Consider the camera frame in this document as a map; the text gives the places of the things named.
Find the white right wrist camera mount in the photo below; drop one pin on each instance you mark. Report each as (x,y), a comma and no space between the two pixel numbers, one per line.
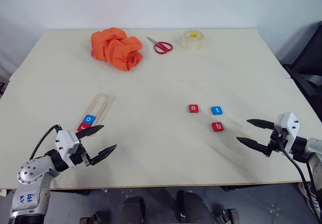
(289,123)

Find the white sneaker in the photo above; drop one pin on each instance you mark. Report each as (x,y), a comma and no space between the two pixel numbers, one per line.
(310,196)

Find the blue letter tile t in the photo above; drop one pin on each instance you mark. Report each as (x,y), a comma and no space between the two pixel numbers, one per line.
(216,110)

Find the red letter tile o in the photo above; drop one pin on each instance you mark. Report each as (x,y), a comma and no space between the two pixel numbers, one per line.
(194,108)

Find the red letter tile b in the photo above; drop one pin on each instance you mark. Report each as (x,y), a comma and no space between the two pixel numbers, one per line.
(218,127)

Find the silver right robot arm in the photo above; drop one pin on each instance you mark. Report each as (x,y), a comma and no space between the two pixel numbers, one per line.
(314,148)

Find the clear tape roll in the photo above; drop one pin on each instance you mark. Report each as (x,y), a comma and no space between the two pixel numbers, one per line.
(192,41)

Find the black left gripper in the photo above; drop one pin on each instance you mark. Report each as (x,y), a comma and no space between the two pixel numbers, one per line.
(81,155)

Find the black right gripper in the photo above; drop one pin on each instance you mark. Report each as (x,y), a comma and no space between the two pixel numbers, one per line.
(278,142)

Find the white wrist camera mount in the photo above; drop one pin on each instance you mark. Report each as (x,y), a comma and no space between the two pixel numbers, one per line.
(65,141)
(289,123)

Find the crumpled orange cloth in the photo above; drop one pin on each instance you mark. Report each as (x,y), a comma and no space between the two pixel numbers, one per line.
(115,49)

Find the wooden letter tray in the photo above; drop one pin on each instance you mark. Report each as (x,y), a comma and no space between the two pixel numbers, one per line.
(101,105)

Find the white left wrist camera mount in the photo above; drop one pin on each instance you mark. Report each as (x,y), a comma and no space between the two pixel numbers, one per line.
(65,141)

